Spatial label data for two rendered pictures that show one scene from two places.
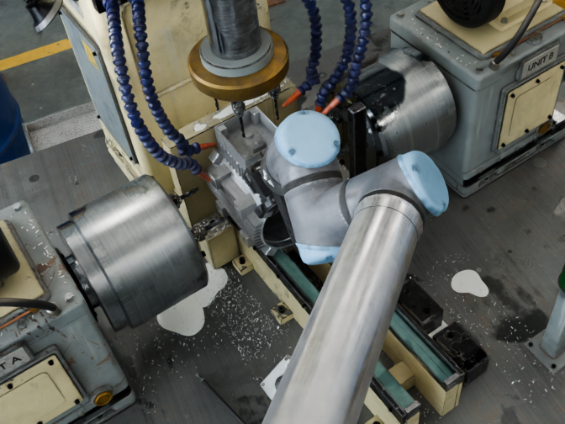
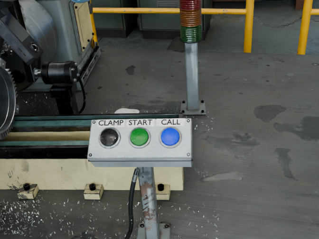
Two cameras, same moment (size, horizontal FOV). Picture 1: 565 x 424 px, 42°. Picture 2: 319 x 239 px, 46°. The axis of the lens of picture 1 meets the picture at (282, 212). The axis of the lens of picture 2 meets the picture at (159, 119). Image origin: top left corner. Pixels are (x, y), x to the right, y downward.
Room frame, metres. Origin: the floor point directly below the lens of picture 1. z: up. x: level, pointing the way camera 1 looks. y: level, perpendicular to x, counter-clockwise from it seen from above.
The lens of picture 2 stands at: (0.20, 0.40, 1.42)
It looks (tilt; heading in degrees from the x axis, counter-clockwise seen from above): 32 degrees down; 305
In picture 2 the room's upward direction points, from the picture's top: 5 degrees counter-clockwise
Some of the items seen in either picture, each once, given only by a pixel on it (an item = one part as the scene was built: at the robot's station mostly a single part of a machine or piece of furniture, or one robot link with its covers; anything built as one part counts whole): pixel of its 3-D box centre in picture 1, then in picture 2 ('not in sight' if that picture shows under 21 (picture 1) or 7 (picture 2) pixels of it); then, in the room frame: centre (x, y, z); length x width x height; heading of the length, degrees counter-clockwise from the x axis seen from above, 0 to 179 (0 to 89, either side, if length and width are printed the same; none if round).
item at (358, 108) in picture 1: (358, 157); (21, 33); (0.98, -0.16, 1.12); 0.04 x 0.03 x 0.26; 28
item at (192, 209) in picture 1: (232, 160); not in sight; (1.17, 0.09, 0.97); 0.30 x 0.11 x 0.34; 118
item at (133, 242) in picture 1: (111, 265); not in sight; (0.87, 0.34, 1.04); 0.37 x 0.25 x 0.25; 118
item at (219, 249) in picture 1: (217, 239); not in sight; (1.04, 0.15, 0.86); 0.07 x 0.06 x 0.12; 118
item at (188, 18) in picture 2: not in sight; (190, 15); (0.70, -0.49, 1.10); 0.06 x 0.06 x 0.04
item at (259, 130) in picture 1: (252, 145); not in sight; (1.07, 0.04, 1.11); 0.12 x 0.11 x 0.07; 27
